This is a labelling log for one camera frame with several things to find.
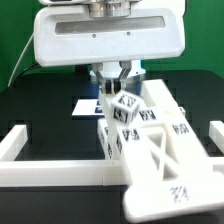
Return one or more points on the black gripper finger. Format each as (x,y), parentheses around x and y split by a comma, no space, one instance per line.
(104,84)
(119,82)

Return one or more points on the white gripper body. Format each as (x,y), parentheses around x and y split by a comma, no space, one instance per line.
(68,35)

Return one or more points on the white chair backrest frame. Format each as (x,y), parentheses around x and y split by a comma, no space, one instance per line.
(159,120)

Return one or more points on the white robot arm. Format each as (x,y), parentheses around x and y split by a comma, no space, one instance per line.
(110,9)

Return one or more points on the white U-shaped obstacle fence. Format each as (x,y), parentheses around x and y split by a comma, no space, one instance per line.
(85,172)

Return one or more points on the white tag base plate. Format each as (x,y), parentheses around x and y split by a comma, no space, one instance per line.
(88,107)

